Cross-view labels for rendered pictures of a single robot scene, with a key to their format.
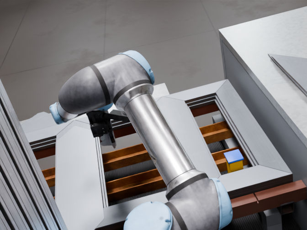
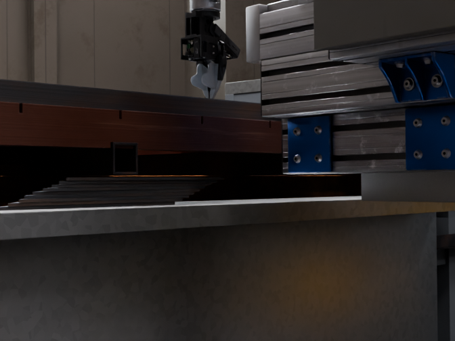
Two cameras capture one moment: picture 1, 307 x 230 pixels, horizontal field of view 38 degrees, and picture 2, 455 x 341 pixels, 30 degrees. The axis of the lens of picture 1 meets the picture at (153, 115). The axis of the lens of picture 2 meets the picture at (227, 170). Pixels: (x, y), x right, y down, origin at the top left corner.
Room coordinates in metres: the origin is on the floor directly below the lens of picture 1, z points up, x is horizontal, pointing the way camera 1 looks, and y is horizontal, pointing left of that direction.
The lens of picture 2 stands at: (-0.01, 1.59, 0.71)
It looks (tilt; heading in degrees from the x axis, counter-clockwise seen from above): 1 degrees up; 316
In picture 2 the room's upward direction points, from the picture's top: 1 degrees counter-clockwise
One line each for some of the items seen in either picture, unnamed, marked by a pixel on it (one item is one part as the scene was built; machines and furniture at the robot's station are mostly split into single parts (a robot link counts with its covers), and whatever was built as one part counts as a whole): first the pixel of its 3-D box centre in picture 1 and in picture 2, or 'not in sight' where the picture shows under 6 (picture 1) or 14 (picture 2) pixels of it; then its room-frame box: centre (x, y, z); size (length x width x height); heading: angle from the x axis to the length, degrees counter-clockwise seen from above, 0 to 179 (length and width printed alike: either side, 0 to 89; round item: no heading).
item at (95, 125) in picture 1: (100, 119); (203, 37); (1.50, 0.21, 1.06); 0.09 x 0.08 x 0.12; 93
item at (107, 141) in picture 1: (108, 142); (209, 80); (1.49, 0.21, 0.95); 0.06 x 0.03 x 0.09; 93
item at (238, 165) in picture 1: (236, 176); not in sight; (1.31, -0.26, 0.78); 0.05 x 0.05 x 0.19; 3
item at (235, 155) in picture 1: (233, 157); not in sight; (1.31, -0.26, 0.88); 0.06 x 0.06 x 0.02; 3
